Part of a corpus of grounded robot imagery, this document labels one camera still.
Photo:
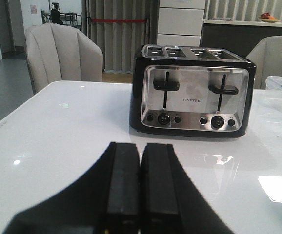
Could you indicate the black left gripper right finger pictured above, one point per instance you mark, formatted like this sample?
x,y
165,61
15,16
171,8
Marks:
x,y
170,202

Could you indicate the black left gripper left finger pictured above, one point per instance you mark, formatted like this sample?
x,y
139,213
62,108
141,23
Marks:
x,y
104,200

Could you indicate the black silver four-slot toaster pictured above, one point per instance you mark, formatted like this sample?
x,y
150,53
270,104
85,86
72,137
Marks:
x,y
191,91

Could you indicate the beige armchair left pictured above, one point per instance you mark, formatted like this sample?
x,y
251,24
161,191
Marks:
x,y
57,52

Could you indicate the beige armchair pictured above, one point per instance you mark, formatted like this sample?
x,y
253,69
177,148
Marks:
x,y
267,56
57,52

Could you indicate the clear plastic storage box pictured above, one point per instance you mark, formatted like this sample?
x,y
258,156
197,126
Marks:
x,y
274,87

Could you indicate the red barrier tape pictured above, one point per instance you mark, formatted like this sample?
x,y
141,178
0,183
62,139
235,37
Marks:
x,y
118,20

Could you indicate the dark counter with white top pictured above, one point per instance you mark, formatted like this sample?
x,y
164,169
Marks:
x,y
239,37

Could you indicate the white drawer cabinet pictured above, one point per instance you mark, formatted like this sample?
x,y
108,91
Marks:
x,y
180,22

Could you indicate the beige armchair right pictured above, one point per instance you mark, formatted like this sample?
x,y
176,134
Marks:
x,y
267,56

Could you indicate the metal cart in background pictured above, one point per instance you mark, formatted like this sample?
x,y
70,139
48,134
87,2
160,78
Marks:
x,y
72,19

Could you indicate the person in black clothes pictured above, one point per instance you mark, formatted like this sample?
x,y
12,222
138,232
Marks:
x,y
55,14

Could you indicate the fruit plate on counter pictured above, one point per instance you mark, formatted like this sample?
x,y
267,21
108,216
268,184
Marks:
x,y
267,17

